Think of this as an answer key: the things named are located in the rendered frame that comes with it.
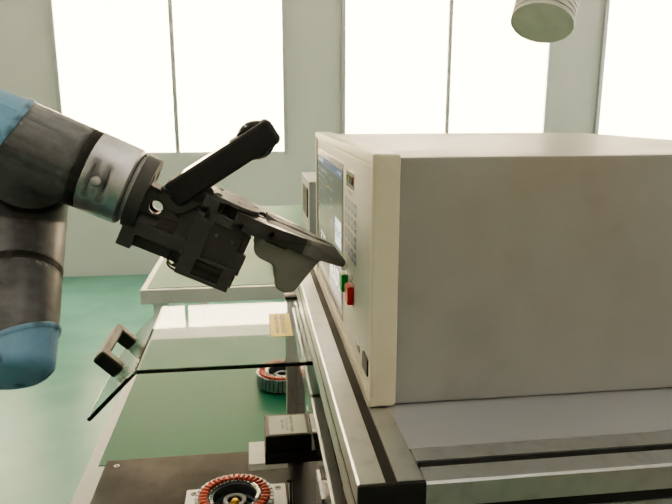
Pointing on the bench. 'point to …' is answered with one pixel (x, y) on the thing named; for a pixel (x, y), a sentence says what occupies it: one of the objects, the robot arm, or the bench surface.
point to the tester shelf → (488, 438)
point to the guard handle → (112, 349)
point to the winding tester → (503, 263)
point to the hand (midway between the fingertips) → (335, 251)
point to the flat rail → (333, 490)
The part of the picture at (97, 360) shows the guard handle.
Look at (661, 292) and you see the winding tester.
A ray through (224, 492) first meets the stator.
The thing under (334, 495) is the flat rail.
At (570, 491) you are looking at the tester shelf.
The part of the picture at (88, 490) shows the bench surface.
